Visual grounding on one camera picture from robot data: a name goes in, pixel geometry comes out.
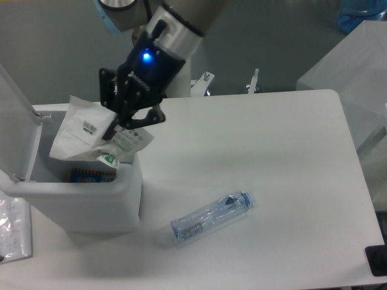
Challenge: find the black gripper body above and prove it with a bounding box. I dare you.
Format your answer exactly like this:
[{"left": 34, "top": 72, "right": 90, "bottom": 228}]
[{"left": 115, "top": 30, "right": 186, "bottom": 112}]

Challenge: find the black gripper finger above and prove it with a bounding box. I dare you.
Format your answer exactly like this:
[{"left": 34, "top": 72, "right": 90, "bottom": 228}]
[
  {"left": 99, "top": 67, "right": 127, "bottom": 140},
  {"left": 112, "top": 105, "right": 166, "bottom": 136}
]

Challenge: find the white green plastic wrapper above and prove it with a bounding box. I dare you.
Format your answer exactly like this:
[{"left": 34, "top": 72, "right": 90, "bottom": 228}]
[{"left": 50, "top": 95, "right": 154, "bottom": 169}]

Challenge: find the clear crushed plastic bottle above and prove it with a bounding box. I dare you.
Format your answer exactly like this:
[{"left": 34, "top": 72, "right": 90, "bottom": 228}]
[{"left": 170, "top": 190, "right": 256, "bottom": 244}]

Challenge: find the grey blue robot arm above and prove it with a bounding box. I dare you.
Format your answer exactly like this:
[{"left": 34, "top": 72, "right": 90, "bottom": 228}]
[{"left": 95, "top": 1, "right": 226, "bottom": 141}]

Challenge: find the white trash can lid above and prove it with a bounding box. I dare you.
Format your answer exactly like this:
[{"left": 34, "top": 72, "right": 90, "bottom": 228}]
[{"left": 1, "top": 66, "right": 51, "bottom": 182}]

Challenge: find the white plastic trash can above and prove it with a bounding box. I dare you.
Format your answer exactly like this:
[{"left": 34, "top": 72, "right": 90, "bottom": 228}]
[{"left": 1, "top": 104, "right": 143, "bottom": 233}]

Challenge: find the blue orange snack packet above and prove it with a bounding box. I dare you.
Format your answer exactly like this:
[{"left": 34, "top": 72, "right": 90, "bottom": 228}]
[{"left": 70, "top": 168, "right": 116, "bottom": 183}]

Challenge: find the paper sheet in sleeve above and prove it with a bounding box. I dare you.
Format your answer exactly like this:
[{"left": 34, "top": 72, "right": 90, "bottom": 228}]
[{"left": 1, "top": 192, "right": 33, "bottom": 264}]

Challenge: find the translucent white storage box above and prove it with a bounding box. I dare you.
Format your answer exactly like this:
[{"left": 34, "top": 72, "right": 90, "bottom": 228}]
[{"left": 296, "top": 21, "right": 386, "bottom": 211}]

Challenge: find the blue water jug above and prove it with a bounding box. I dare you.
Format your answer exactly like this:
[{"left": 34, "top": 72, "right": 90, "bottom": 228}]
[{"left": 336, "top": 1, "right": 386, "bottom": 34}]

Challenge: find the black device at edge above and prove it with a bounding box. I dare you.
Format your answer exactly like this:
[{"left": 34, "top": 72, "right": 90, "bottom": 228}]
[{"left": 365, "top": 245, "right": 386, "bottom": 277}]

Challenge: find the white pedestal base bracket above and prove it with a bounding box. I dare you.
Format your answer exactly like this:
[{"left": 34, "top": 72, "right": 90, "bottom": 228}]
[{"left": 190, "top": 71, "right": 215, "bottom": 97}]

